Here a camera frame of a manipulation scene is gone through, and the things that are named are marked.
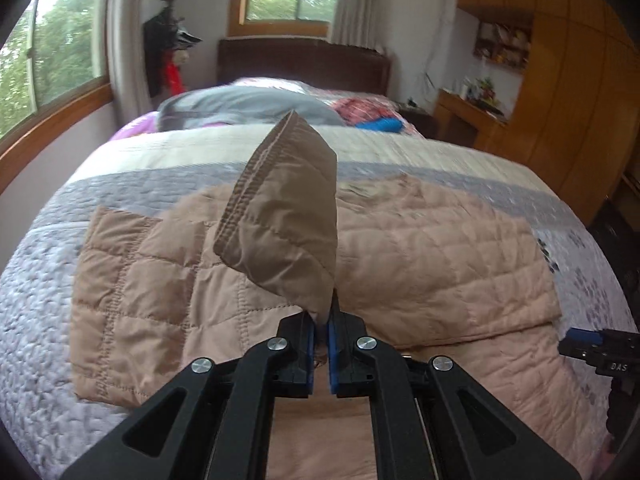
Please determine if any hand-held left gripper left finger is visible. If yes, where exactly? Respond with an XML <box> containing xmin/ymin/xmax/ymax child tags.
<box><xmin>60</xmin><ymin>310</ymin><xmax>317</xmax><ymax>480</ymax></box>

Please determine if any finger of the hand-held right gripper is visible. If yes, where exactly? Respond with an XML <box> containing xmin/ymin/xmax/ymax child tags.
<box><xmin>566</xmin><ymin>328</ymin><xmax>604</xmax><ymax>347</ymax></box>
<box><xmin>559</xmin><ymin>341</ymin><xmax>598</xmax><ymax>362</ymax></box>

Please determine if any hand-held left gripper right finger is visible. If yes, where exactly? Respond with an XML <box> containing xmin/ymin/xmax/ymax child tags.
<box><xmin>327</xmin><ymin>310</ymin><xmax>581</xmax><ymax>480</ymax></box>

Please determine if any beige quilted jacket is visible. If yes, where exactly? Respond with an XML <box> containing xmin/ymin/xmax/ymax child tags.
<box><xmin>70</xmin><ymin>110</ymin><xmax>586</xmax><ymax>480</ymax></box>

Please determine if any black chair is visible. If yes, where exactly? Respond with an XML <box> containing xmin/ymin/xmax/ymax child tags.
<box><xmin>587</xmin><ymin>200</ymin><xmax>640</xmax><ymax>281</ymax></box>

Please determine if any blue rolled cloth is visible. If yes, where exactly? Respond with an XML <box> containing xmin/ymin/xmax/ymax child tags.
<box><xmin>361</xmin><ymin>117</ymin><xmax>403</xmax><ymax>133</ymax></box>

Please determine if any wooden desk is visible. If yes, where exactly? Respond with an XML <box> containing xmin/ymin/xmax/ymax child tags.
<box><xmin>434</xmin><ymin>87</ymin><xmax>511</xmax><ymax>151</ymax></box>

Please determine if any wooden wardrobe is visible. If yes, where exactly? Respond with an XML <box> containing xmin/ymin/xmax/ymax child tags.
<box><xmin>457</xmin><ymin>0</ymin><xmax>640</xmax><ymax>226</ymax></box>

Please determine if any red plaid cloth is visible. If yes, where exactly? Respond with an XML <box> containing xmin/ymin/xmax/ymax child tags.
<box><xmin>332</xmin><ymin>97</ymin><xmax>401</xmax><ymax>126</ymax></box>

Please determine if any dark nightstand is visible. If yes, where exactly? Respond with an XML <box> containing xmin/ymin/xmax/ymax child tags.
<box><xmin>397</xmin><ymin>102</ymin><xmax>438</xmax><ymax>138</ymax></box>

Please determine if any grey pillow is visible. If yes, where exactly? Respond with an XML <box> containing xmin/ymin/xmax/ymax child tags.
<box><xmin>156</xmin><ymin>85</ymin><xmax>346</xmax><ymax>133</ymax></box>

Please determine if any grey quilted bedspread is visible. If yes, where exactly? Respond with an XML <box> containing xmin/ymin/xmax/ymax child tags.
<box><xmin>0</xmin><ymin>122</ymin><xmax>636</xmax><ymax>480</ymax></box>

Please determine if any purple blanket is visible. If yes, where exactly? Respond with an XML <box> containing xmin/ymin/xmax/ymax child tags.
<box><xmin>110</xmin><ymin>110</ymin><xmax>166</xmax><ymax>143</ymax></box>

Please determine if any dark wooden headboard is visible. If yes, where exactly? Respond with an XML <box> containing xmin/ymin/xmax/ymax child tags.
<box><xmin>217</xmin><ymin>37</ymin><xmax>392</xmax><ymax>97</ymax></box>

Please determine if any red hanging garment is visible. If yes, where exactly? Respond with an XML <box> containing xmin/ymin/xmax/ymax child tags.
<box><xmin>162</xmin><ymin>50</ymin><xmax>185</xmax><ymax>95</ymax></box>

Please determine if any black hanging garment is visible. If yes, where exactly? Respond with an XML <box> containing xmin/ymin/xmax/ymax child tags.
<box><xmin>143</xmin><ymin>15</ymin><xmax>176</xmax><ymax>98</ymax></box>

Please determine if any pale curtain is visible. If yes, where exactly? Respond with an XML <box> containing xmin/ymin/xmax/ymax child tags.
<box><xmin>327</xmin><ymin>0</ymin><xmax>373</xmax><ymax>46</ymax></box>

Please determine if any dark coat rack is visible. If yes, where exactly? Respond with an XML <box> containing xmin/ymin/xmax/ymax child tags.
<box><xmin>159</xmin><ymin>0</ymin><xmax>190</xmax><ymax>61</ymax></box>

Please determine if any wide wooden-framed window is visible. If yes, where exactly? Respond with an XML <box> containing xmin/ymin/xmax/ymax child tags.
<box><xmin>0</xmin><ymin>0</ymin><xmax>113</xmax><ymax>171</ymax></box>

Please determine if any wall shelf with knick-knacks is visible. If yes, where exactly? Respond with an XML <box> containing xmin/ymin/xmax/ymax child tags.
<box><xmin>474</xmin><ymin>20</ymin><xmax>532</xmax><ymax>68</ymax></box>

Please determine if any white hanging cable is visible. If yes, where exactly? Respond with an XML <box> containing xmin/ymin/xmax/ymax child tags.
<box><xmin>422</xmin><ymin>0</ymin><xmax>451</xmax><ymax>98</ymax></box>

